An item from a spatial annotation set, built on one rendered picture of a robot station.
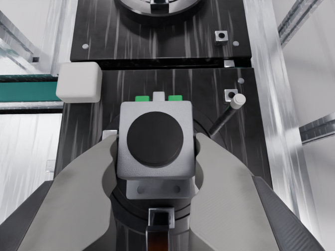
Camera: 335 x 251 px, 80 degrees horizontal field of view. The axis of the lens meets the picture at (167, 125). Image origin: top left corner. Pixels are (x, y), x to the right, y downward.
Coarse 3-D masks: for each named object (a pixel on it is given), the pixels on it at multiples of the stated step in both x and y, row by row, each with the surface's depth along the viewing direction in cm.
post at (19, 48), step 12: (0, 12) 22; (0, 24) 23; (12, 24) 24; (0, 36) 22; (12, 36) 24; (24, 36) 26; (0, 48) 24; (12, 48) 24; (24, 48) 27; (12, 60) 26; (24, 60) 26
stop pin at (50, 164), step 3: (54, 159) 23; (48, 162) 23; (51, 162) 23; (54, 162) 23; (48, 165) 23; (51, 165) 23; (54, 165) 23; (48, 168) 23; (51, 168) 23; (45, 171) 23; (48, 171) 23; (51, 171) 23
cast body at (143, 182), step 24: (120, 120) 12; (144, 120) 11; (168, 120) 11; (192, 120) 12; (120, 144) 11; (144, 144) 10; (168, 144) 10; (192, 144) 11; (120, 168) 11; (144, 168) 11; (168, 168) 11; (192, 168) 11; (144, 192) 13; (168, 192) 13
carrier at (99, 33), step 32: (96, 0) 29; (128, 0) 26; (192, 0) 26; (224, 0) 29; (96, 32) 27; (128, 32) 27; (160, 32) 27; (192, 32) 27; (128, 64) 27; (160, 64) 28; (192, 64) 28
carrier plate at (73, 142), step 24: (120, 72) 26; (144, 72) 26; (168, 72) 26; (192, 72) 26; (216, 72) 26; (240, 72) 26; (120, 96) 25; (192, 96) 25; (216, 96) 25; (72, 120) 24; (96, 120) 24; (240, 120) 24; (72, 144) 23; (240, 144) 23; (264, 144) 23; (264, 168) 22; (120, 240) 20; (144, 240) 20
